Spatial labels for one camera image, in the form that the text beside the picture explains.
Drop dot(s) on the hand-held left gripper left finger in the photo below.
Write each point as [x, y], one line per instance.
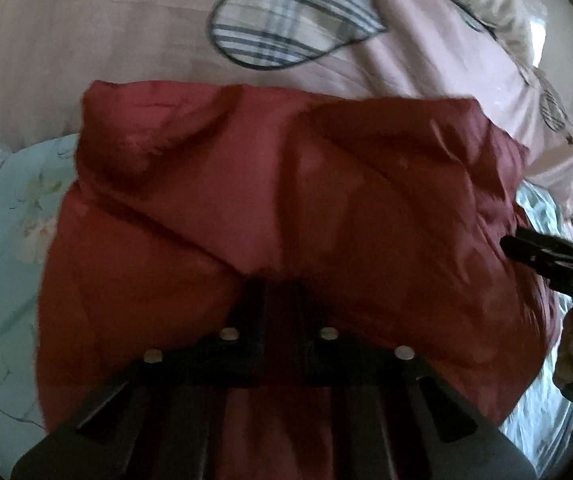
[254, 310]

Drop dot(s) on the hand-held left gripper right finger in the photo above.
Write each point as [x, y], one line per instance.
[312, 310]

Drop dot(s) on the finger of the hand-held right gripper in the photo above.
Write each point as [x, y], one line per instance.
[551, 240]
[536, 267]

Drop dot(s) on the red quilted jacket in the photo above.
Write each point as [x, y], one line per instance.
[291, 210]

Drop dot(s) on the pink plaid-heart pillow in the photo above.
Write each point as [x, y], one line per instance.
[496, 5]

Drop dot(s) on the light blue floral bed sheet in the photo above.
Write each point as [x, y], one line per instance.
[6, 260]

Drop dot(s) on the pink plaid-heart duvet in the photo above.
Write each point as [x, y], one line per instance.
[116, 35]

